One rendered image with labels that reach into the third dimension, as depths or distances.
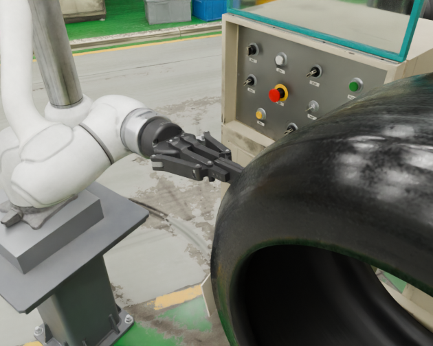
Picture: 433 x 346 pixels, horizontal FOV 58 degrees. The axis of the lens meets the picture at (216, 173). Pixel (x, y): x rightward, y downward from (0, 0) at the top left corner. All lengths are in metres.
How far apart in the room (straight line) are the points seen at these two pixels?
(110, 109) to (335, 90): 0.59
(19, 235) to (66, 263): 0.16
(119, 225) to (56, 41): 0.60
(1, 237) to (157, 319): 0.84
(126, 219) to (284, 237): 1.06
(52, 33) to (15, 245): 0.61
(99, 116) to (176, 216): 1.59
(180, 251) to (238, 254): 1.69
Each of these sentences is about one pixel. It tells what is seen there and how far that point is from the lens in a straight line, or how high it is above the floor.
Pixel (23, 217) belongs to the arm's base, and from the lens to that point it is 1.35.
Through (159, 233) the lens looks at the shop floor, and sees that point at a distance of 2.23.
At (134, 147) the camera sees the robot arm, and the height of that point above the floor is 1.20.
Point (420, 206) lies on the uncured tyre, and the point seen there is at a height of 1.41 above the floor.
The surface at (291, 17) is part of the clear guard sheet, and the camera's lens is 1.10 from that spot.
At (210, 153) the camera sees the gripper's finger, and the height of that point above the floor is 1.23.
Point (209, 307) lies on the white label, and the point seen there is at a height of 1.08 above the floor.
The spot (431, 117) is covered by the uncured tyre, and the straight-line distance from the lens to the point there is 0.34.
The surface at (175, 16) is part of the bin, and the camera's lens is 5.82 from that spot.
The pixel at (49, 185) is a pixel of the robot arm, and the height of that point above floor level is 1.15.
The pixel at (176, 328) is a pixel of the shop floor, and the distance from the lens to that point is 1.86.
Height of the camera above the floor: 1.58
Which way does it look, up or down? 37 degrees down
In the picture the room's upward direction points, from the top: straight up
